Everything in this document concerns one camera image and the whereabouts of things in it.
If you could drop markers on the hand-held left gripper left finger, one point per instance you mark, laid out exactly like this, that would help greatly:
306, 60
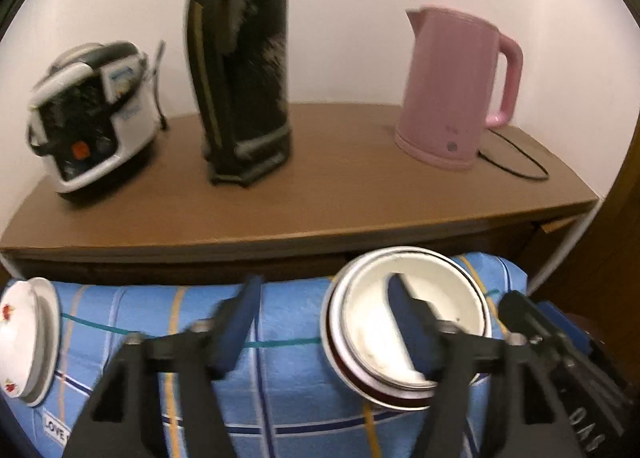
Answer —
241, 330

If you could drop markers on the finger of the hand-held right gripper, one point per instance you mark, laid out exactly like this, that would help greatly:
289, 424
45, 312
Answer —
530, 318

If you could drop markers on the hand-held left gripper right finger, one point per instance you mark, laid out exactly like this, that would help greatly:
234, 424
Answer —
407, 330

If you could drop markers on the white enamel bowl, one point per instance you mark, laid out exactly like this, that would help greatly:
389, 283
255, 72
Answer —
370, 318

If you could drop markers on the stainless steel bowl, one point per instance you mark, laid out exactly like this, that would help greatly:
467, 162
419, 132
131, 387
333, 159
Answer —
396, 407

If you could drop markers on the white plate with red flowers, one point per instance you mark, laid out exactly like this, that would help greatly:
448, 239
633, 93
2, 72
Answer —
15, 338

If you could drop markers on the blue checked tablecloth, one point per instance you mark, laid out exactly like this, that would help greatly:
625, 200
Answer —
300, 338

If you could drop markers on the brown wooden cabinet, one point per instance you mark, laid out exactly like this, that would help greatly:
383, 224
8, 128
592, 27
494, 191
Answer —
350, 188

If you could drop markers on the plain white oval plate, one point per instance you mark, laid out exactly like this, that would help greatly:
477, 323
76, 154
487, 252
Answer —
55, 338

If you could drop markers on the pink electric kettle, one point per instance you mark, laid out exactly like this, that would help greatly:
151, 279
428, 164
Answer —
450, 88

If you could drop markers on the white and black rice cooker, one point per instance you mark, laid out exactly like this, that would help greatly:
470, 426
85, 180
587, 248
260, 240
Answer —
100, 118

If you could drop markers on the black thermos flask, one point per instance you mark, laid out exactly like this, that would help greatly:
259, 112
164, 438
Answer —
245, 63

